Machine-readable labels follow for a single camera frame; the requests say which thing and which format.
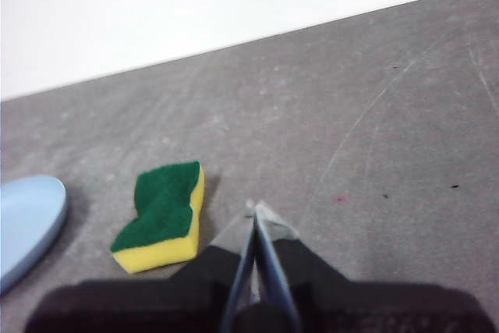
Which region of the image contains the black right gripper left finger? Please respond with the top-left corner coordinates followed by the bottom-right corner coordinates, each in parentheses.
top-left (25, 200), bottom-right (257, 333)

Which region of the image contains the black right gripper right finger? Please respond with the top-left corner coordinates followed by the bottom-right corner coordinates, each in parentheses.
top-left (255, 200), bottom-right (499, 333)

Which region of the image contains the yellow sponge with green pad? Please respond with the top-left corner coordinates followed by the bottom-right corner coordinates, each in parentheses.
top-left (110, 160), bottom-right (206, 275)

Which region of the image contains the light blue round plate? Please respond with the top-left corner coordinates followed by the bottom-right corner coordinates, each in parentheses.
top-left (0, 175), bottom-right (67, 296)

